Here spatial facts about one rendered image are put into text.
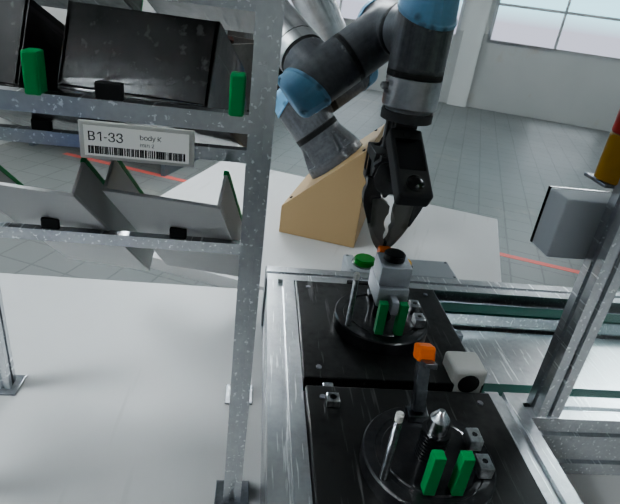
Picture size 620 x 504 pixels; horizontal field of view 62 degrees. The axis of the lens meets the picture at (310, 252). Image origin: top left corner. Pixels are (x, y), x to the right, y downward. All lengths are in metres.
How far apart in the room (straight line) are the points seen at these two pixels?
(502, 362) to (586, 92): 8.43
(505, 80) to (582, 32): 1.19
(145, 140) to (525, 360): 0.69
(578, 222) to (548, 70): 8.48
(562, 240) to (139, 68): 0.47
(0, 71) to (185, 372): 0.51
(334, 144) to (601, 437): 0.82
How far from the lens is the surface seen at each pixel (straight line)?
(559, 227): 0.63
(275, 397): 0.66
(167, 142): 0.43
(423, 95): 0.71
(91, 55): 0.50
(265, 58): 0.41
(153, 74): 0.48
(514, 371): 0.89
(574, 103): 9.21
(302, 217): 1.26
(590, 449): 0.83
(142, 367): 0.85
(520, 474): 0.65
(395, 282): 0.72
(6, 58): 0.51
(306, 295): 0.83
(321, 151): 1.27
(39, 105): 0.45
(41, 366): 0.88
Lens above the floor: 1.41
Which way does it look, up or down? 27 degrees down
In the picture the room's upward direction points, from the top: 8 degrees clockwise
